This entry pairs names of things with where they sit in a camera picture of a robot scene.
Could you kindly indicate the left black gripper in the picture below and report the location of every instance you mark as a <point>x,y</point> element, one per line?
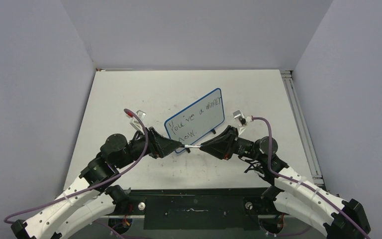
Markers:
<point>160,146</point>

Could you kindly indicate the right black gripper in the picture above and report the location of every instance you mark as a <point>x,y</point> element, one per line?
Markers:
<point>223,146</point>

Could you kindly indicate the white marker pen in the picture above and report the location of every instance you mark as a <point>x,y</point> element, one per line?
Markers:
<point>192,146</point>

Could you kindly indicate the blue framed whiteboard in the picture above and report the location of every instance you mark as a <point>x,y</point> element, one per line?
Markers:
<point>197,120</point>

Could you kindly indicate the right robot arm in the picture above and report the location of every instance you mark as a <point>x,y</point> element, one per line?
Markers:
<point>289,192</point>

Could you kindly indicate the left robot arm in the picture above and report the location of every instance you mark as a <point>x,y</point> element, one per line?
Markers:
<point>92,194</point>

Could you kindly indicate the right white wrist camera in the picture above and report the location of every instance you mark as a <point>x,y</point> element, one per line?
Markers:
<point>242,121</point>

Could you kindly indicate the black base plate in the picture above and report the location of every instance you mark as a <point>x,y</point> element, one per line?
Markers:
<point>205,209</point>

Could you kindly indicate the aluminium rail right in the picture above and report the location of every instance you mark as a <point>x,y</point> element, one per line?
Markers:
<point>302,128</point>

